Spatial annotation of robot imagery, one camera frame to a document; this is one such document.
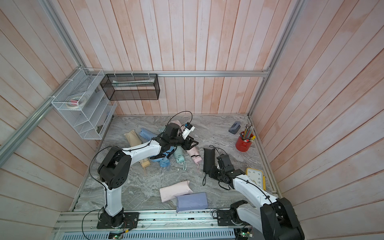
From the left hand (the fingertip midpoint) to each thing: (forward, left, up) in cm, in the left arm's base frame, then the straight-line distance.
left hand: (195, 142), depth 89 cm
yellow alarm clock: (-17, -37, -10) cm, 42 cm away
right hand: (-13, -10, -11) cm, 20 cm away
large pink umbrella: (-25, +11, -10) cm, 29 cm away
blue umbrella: (-8, +18, -9) cm, 22 cm away
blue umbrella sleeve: (+12, +34, -9) cm, 37 cm away
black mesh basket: (+28, +40, +20) cm, 53 cm away
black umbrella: (-8, -9, -11) cm, 16 cm away
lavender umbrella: (-30, +2, -11) cm, 32 cm away
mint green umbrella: (-4, +10, -9) cm, 14 cm away
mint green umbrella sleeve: (+18, +24, -9) cm, 31 cm away
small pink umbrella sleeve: (+1, +8, +13) cm, 15 cm away
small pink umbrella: (-4, -1, -10) cm, 11 cm away
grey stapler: (+19, -30, -9) cm, 37 cm away
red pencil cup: (+4, -32, -2) cm, 33 cm away
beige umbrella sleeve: (+10, +44, -11) cm, 46 cm away
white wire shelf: (+3, +57, +16) cm, 59 cm away
